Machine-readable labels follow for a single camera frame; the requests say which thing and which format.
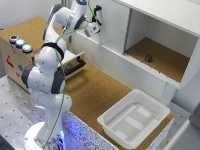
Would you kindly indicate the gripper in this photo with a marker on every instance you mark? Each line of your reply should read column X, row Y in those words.
column 92, row 29

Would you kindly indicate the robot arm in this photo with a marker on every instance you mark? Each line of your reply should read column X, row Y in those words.
column 41, row 80

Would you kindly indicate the white sliding door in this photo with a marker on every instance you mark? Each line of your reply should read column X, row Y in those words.
column 111, row 26

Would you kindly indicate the wooden drawer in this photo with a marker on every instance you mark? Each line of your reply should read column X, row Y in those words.
column 71, row 56

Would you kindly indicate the white cabinet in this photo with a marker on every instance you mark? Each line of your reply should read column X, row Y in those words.
column 156, row 13

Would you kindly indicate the green button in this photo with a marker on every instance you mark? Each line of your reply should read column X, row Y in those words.
column 26, row 48

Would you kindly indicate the wooden drawer box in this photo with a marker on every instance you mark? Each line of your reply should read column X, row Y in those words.
column 23, row 30

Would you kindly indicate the blue button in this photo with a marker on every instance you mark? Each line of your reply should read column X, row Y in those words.
column 20, row 42

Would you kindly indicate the red button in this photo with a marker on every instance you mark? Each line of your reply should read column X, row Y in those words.
column 13, row 39

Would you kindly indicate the white plastic box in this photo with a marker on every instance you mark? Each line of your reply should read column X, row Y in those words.
column 133, row 120

